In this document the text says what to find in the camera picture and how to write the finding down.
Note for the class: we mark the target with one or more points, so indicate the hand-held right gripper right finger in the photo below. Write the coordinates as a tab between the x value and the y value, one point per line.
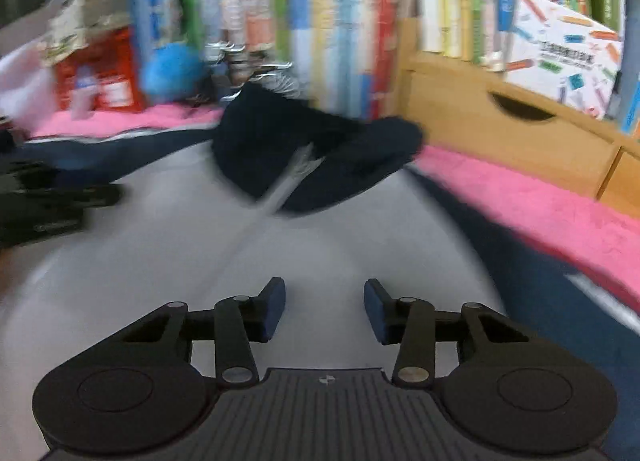
375	311

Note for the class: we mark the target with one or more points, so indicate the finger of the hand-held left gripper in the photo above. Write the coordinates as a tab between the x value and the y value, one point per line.
95	196

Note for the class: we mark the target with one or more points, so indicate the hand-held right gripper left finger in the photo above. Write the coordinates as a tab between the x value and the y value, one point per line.
274	308

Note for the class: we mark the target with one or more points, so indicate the navy and white jacket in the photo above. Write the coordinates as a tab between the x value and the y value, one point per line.
300	151

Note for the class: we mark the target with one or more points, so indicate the red plastic crate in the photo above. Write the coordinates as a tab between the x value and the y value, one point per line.
107	86

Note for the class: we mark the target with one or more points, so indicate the white paper bag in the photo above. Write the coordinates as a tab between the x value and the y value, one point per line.
22	86

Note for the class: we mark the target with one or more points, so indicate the blue fluffy pompom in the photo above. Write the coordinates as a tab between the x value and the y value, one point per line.
172	73

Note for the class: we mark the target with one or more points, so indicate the pink printed blanket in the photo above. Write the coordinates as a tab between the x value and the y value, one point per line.
525	201

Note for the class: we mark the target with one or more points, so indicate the wooden drawer unit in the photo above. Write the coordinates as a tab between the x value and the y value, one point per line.
475	131

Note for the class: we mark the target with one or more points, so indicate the miniature black bicycle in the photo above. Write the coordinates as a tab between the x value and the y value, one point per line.
272	78

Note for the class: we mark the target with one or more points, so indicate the row of large colourful books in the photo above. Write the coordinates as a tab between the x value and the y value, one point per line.
325	31

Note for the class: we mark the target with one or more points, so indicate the white pencil print box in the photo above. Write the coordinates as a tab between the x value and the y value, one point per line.
555	56

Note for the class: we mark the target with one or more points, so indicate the row of slim pastel books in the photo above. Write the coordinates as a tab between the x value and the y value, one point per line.
450	1

